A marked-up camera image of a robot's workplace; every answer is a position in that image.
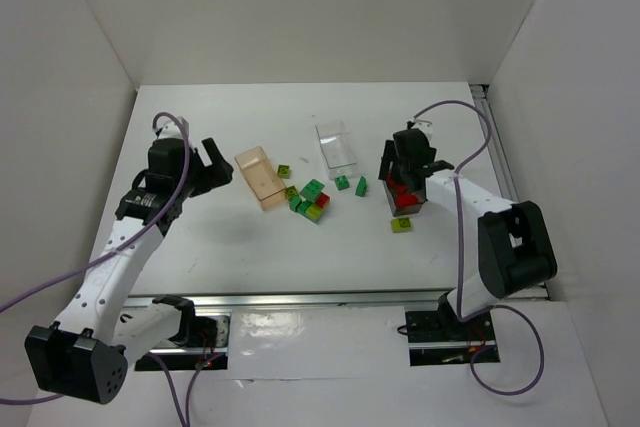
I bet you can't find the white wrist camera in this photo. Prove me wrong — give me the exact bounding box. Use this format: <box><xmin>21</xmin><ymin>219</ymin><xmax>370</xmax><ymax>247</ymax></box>
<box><xmin>153</xmin><ymin>117</ymin><xmax>189</xmax><ymax>141</ymax></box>
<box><xmin>406</xmin><ymin>119</ymin><xmax>434</xmax><ymax>140</ymax></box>

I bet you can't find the clear transparent container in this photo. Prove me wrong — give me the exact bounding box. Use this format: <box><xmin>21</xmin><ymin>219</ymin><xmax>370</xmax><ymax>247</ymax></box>
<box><xmin>315</xmin><ymin>120</ymin><xmax>358</xmax><ymax>180</ymax></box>

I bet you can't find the orange transparent container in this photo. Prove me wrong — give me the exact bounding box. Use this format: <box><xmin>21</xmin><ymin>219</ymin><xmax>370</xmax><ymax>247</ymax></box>
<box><xmin>235</xmin><ymin>146</ymin><xmax>286</xmax><ymax>211</ymax></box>

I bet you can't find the red long lego brick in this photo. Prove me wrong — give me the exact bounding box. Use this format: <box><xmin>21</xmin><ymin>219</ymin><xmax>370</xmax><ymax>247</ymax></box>
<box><xmin>395</xmin><ymin>193</ymin><xmax>422</xmax><ymax>208</ymax></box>

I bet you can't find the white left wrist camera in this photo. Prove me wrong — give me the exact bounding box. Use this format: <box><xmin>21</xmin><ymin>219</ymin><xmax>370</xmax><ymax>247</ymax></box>
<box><xmin>153</xmin><ymin>117</ymin><xmax>189</xmax><ymax>141</ymax></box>

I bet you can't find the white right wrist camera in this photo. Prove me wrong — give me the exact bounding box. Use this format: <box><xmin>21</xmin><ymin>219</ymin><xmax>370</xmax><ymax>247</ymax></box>
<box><xmin>406</xmin><ymin>119</ymin><xmax>434</xmax><ymax>140</ymax></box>

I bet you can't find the dark grey transparent container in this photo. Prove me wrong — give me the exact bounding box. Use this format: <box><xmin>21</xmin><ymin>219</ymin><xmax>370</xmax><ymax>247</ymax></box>
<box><xmin>383</xmin><ymin>181</ymin><xmax>427</xmax><ymax>217</ymax></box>

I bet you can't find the lime round-stud lego brick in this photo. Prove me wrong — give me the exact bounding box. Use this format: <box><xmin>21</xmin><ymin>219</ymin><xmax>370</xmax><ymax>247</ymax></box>
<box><xmin>285</xmin><ymin>186</ymin><xmax>298</xmax><ymax>200</ymax></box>

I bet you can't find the green lego brick small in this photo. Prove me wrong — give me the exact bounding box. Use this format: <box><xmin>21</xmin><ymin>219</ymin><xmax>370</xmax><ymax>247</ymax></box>
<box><xmin>289</xmin><ymin>196</ymin><xmax>312</xmax><ymax>216</ymax></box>

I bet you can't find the aluminium rail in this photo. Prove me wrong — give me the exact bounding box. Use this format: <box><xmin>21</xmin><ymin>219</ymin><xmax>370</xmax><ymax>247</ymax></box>
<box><xmin>119</xmin><ymin>288</ymin><xmax>501</xmax><ymax>311</ymax></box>
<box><xmin>469</xmin><ymin>84</ymin><xmax>520</xmax><ymax>203</ymax></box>

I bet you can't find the aluminium rail front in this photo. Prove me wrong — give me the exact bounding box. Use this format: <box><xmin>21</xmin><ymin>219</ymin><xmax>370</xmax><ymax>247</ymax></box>
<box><xmin>119</xmin><ymin>288</ymin><xmax>501</xmax><ymax>311</ymax></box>

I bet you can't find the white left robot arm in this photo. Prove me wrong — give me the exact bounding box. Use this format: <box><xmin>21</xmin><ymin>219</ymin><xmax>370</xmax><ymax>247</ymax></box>
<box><xmin>25</xmin><ymin>137</ymin><xmax>233</xmax><ymax>404</ymax></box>

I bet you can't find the lime lego brick small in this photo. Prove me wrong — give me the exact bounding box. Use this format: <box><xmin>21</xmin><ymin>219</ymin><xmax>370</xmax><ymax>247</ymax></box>
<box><xmin>276</xmin><ymin>164</ymin><xmax>291</xmax><ymax>179</ymax></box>

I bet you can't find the green sloped lego brick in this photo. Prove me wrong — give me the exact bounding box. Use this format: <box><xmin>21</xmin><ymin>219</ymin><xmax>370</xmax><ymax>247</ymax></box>
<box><xmin>355</xmin><ymin>176</ymin><xmax>368</xmax><ymax>197</ymax></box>

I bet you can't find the aluminium rail right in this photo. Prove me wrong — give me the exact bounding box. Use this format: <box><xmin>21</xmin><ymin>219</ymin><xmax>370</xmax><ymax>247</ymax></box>
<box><xmin>469</xmin><ymin>84</ymin><xmax>520</xmax><ymax>203</ymax></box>

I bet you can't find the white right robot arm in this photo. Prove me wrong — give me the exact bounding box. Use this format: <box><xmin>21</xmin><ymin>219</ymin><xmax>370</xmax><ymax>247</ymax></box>
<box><xmin>379</xmin><ymin>128</ymin><xmax>558</xmax><ymax>334</ymax></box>

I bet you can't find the green four-stud lego brick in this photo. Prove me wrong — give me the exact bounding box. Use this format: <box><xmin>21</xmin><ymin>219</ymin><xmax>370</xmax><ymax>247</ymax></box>
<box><xmin>299</xmin><ymin>179</ymin><xmax>324</xmax><ymax>203</ymax></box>

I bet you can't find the green lego brick square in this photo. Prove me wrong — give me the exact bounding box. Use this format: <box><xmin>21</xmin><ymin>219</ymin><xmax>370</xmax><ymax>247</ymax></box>
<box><xmin>334</xmin><ymin>175</ymin><xmax>350</xmax><ymax>191</ymax></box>

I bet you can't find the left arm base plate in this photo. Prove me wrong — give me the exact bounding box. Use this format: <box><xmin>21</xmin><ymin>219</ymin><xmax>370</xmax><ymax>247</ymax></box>
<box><xmin>135</xmin><ymin>314</ymin><xmax>231</xmax><ymax>372</ymax></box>

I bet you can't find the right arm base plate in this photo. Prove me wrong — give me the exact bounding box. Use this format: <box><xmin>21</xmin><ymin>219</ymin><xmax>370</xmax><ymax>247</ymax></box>
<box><xmin>396</xmin><ymin>311</ymin><xmax>500</xmax><ymax>367</ymax></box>

